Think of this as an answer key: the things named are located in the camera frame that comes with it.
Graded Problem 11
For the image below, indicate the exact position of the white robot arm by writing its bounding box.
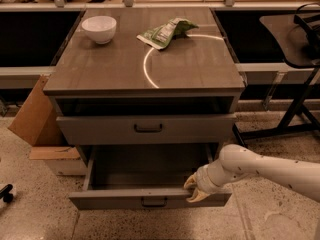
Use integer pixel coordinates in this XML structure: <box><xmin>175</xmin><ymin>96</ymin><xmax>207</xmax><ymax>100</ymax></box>
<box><xmin>184</xmin><ymin>144</ymin><xmax>320</xmax><ymax>203</ymax></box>

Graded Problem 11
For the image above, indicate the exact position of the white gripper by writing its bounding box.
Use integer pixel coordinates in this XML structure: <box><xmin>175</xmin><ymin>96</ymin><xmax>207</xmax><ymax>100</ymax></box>
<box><xmin>183</xmin><ymin>165</ymin><xmax>224</xmax><ymax>203</ymax></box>

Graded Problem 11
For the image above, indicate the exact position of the white ceramic bowl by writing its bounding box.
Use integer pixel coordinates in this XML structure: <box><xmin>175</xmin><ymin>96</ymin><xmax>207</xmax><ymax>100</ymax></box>
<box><xmin>81</xmin><ymin>16</ymin><xmax>117</xmax><ymax>44</ymax></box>

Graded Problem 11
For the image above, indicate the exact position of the grey top drawer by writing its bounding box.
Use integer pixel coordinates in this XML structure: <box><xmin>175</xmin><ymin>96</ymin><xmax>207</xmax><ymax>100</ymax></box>
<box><xmin>57</xmin><ymin>114</ymin><xmax>235</xmax><ymax>145</ymax></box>

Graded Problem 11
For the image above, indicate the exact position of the black stand with tray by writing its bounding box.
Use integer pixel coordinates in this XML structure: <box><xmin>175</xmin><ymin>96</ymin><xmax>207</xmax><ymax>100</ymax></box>
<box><xmin>233</xmin><ymin>3</ymin><xmax>320</xmax><ymax>147</ymax></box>

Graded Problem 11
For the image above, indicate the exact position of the brown cardboard box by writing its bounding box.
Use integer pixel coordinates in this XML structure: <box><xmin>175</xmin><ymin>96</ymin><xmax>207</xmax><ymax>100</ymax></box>
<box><xmin>8</xmin><ymin>76</ymin><xmax>86</xmax><ymax>176</ymax></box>

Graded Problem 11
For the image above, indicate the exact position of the green snack bag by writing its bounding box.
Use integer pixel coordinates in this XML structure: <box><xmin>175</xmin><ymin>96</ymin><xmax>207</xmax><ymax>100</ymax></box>
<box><xmin>137</xmin><ymin>18</ymin><xmax>198</xmax><ymax>50</ymax></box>

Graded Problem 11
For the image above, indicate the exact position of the grey drawer cabinet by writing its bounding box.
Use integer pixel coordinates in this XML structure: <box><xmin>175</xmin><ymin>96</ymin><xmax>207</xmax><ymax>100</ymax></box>
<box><xmin>44</xmin><ymin>7</ymin><xmax>244</xmax><ymax>157</ymax></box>

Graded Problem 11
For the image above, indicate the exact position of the black chair caster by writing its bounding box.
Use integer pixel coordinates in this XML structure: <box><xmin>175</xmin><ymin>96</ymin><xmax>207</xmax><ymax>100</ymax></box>
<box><xmin>0</xmin><ymin>184</ymin><xmax>14</xmax><ymax>203</ymax></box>

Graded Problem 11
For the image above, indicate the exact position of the grey drawer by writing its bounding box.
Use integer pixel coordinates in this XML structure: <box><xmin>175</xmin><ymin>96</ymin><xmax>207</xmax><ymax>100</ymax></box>
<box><xmin>69</xmin><ymin>144</ymin><xmax>231</xmax><ymax>210</ymax></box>
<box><xmin>57</xmin><ymin>114</ymin><xmax>235</xmax><ymax>145</ymax></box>

